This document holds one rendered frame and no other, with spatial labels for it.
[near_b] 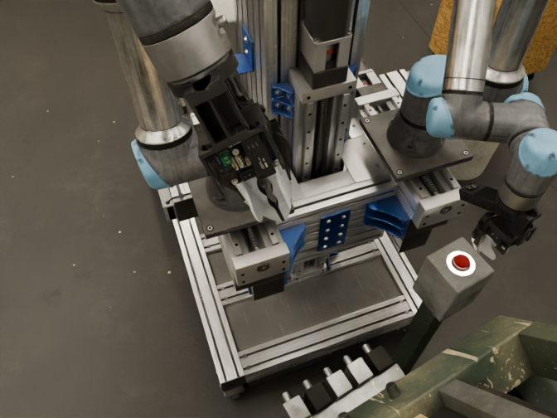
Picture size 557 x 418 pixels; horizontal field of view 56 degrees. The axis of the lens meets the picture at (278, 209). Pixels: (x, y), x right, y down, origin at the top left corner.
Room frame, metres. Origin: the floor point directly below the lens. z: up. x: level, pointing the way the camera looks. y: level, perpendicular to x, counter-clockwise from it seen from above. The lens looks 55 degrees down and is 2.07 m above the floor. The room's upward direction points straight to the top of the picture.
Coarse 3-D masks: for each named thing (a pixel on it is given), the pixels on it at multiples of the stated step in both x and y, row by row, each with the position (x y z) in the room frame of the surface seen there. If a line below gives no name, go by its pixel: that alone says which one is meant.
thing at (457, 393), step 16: (448, 384) 0.34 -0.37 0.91; (464, 384) 0.33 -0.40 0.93; (448, 400) 0.30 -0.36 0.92; (464, 400) 0.29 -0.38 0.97; (480, 400) 0.28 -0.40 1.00; (496, 400) 0.28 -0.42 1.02; (480, 416) 0.25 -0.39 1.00; (496, 416) 0.24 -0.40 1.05; (512, 416) 0.23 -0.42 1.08; (528, 416) 0.23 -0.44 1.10; (544, 416) 0.22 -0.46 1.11
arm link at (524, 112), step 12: (516, 96) 0.75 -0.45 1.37; (528, 96) 0.74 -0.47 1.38; (504, 108) 0.71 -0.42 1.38; (516, 108) 0.71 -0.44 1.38; (528, 108) 0.71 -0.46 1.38; (540, 108) 0.71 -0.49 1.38; (504, 120) 0.68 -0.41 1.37; (516, 120) 0.68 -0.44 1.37; (528, 120) 0.68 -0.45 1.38; (540, 120) 0.67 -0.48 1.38; (492, 132) 0.67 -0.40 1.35; (504, 132) 0.67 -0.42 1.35; (516, 132) 0.66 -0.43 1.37
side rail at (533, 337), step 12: (540, 324) 0.47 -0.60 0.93; (552, 324) 0.46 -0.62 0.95; (528, 336) 0.44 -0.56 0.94; (540, 336) 0.43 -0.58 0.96; (552, 336) 0.42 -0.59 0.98; (528, 348) 0.42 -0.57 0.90; (540, 348) 0.41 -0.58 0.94; (552, 348) 0.40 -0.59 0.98; (540, 360) 0.39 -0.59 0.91; (552, 360) 0.38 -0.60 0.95; (540, 372) 0.38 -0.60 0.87; (552, 372) 0.37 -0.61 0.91
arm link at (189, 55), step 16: (208, 16) 0.40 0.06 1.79; (224, 16) 0.42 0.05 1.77; (192, 32) 0.39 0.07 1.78; (208, 32) 0.39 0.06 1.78; (224, 32) 0.41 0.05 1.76; (144, 48) 0.39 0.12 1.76; (160, 48) 0.38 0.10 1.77; (176, 48) 0.38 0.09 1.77; (192, 48) 0.38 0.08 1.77; (208, 48) 0.38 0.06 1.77; (224, 48) 0.40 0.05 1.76; (160, 64) 0.38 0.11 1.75; (176, 64) 0.37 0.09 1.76; (192, 64) 0.37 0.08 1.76; (208, 64) 0.38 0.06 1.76; (176, 80) 0.37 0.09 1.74; (192, 80) 0.37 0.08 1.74
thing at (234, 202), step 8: (208, 184) 0.76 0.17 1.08; (264, 184) 0.77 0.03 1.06; (208, 192) 0.75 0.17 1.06; (216, 192) 0.73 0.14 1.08; (232, 192) 0.72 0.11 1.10; (216, 200) 0.73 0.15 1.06; (224, 200) 0.73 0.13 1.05; (232, 200) 0.72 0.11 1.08; (240, 200) 0.72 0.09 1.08; (224, 208) 0.71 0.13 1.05; (232, 208) 0.71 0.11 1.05; (240, 208) 0.71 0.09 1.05; (248, 208) 0.72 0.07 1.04
